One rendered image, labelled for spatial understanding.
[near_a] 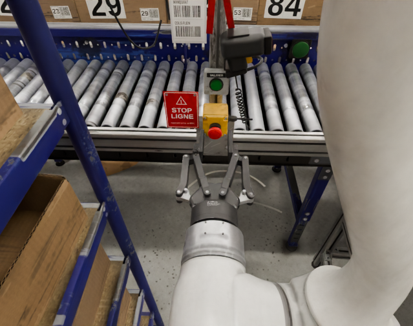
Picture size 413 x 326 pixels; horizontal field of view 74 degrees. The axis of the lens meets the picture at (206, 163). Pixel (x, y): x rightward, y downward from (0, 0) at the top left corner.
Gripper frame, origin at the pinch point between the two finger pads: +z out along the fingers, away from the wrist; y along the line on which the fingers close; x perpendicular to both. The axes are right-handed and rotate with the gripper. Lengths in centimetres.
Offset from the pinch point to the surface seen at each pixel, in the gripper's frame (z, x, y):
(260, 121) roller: 34.9, 20.0, -15.3
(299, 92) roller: 55, 20, -33
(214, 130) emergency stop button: 16.3, 9.5, 0.4
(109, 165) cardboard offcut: 82, 95, 70
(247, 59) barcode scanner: 23.1, -7.6, -7.3
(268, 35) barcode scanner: 21.3, -13.8, -11.1
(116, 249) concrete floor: 24, 95, 50
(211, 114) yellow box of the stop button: 21.1, 7.5, 1.4
